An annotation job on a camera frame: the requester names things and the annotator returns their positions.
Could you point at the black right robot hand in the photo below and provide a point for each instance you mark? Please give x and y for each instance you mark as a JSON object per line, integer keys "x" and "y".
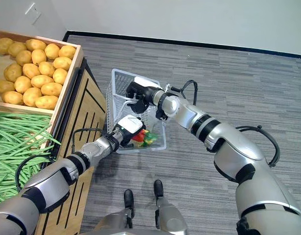
{"x": 140, "y": 94}

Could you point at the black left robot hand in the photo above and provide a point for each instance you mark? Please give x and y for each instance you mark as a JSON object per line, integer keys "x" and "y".
{"x": 129, "y": 126}

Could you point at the red bell pepper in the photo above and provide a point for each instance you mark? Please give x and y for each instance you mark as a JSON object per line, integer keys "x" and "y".
{"x": 139, "y": 137}

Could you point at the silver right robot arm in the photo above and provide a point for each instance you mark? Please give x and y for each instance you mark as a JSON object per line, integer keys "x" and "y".
{"x": 238, "y": 151}

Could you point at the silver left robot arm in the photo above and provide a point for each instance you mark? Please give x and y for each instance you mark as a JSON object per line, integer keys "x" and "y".
{"x": 50, "y": 181}

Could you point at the wooden produce display stand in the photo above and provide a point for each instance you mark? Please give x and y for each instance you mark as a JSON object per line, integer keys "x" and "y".
{"x": 91, "y": 98}

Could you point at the black baseboard strip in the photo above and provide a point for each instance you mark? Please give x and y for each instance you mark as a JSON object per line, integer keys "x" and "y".
{"x": 165, "y": 42}

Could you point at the silver left robot leg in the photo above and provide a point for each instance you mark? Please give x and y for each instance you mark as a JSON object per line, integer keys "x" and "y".
{"x": 128, "y": 199}

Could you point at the silver robot leg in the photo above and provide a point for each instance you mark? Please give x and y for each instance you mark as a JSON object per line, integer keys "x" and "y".
{"x": 128, "y": 199}
{"x": 168, "y": 213}

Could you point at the yellow potato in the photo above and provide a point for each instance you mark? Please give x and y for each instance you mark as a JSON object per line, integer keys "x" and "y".
{"x": 35, "y": 44}
{"x": 16, "y": 49}
{"x": 51, "y": 89}
{"x": 22, "y": 84}
{"x": 3, "y": 45}
{"x": 12, "y": 97}
{"x": 42, "y": 81}
{"x": 46, "y": 68}
{"x": 24, "y": 57}
{"x": 31, "y": 70}
{"x": 39, "y": 56}
{"x": 32, "y": 96}
{"x": 62, "y": 63}
{"x": 46, "y": 102}
{"x": 67, "y": 52}
{"x": 3, "y": 86}
{"x": 60, "y": 76}
{"x": 52, "y": 51}
{"x": 12, "y": 72}

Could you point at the silver right robot leg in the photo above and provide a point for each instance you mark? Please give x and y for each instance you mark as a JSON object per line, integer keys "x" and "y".
{"x": 168, "y": 213}

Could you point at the silver robot torso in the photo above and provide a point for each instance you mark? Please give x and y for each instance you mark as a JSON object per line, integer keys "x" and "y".
{"x": 130, "y": 232}

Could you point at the pile of green beans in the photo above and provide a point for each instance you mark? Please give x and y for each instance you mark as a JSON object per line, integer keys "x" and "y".
{"x": 10, "y": 142}

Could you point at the white wall switch plate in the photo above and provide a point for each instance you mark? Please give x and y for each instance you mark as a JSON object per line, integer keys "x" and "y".
{"x": 32, "y": 13}

